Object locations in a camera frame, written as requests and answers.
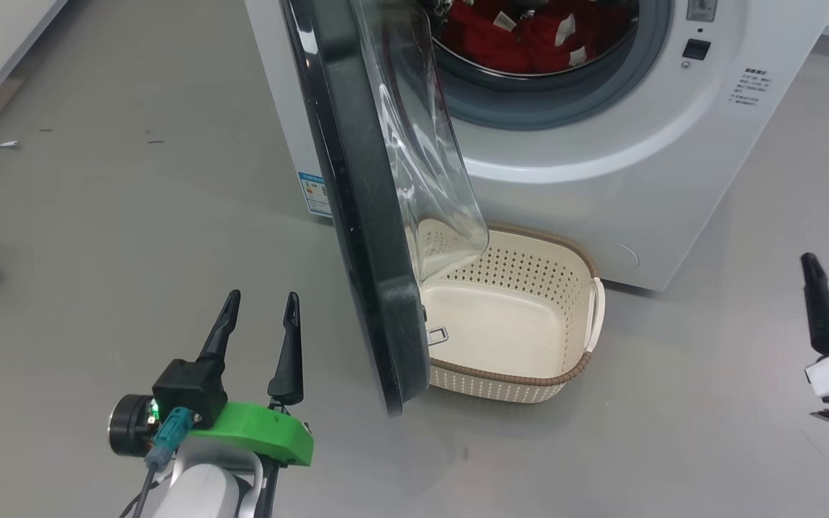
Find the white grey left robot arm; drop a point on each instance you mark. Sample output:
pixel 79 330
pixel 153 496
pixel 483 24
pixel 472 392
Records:
pixel 206 493

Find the cream perforated laundry basket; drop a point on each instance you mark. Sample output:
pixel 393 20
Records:
pixel 501 324

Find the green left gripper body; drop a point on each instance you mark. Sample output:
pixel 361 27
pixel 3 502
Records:
pixel 263 432

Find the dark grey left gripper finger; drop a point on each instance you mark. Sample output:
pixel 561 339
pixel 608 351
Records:
pixel 219 334
pixel 288 367

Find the white front-load washing machine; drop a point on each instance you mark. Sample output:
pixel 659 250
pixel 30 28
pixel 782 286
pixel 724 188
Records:
pixel 601 180

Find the dark grey round washer door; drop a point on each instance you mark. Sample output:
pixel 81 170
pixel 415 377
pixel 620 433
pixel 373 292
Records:
pixel 364 216

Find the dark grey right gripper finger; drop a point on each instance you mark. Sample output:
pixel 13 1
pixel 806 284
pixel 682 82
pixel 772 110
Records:
pixel 825 316

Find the blue white energy label sticker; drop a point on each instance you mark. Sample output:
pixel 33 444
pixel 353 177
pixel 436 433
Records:
pixel 315 194

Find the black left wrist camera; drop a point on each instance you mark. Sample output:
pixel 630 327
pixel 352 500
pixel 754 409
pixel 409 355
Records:
pixel 188 388

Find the red garment with white stripes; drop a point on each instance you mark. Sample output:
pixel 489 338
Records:
pixel 547 39

